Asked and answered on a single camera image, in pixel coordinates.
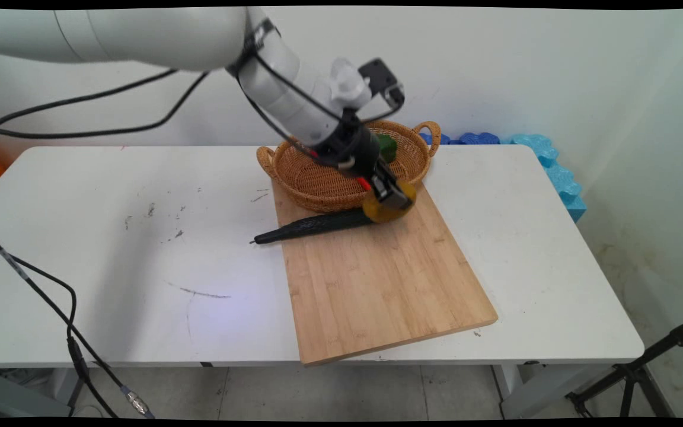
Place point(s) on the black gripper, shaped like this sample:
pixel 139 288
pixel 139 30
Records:
pixel 353 145

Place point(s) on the brown toy potato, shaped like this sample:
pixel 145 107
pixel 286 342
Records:
pixel 384 212

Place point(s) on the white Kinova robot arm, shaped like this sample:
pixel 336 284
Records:
pixel 140 35

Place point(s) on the orange toy carrot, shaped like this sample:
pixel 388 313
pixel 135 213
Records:
pixel 364 184

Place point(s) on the green toy leafy vegetable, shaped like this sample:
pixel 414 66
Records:
pixel 388 147

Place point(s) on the woven wicker basket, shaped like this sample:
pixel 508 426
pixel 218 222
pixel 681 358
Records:
pixel 312 184

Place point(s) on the dark green toy cucumber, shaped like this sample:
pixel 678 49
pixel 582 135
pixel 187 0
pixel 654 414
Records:
pixel 312 227

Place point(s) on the dark blue foam piece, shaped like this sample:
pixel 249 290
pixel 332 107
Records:
pixel 466 139

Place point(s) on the bamboo cutting board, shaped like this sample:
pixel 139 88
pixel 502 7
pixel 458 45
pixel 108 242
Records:
pixel 377 279

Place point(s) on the cyan foam piece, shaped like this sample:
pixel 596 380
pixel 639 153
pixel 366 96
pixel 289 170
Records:
pixel 561 178

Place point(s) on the white table leg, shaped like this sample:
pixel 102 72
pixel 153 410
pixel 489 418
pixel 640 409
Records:
pixel 531 388

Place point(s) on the black tripod stand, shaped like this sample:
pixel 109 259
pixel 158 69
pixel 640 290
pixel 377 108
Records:
pixel 632 373

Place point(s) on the grey table leg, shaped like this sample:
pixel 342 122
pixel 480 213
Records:
pixel 15 394

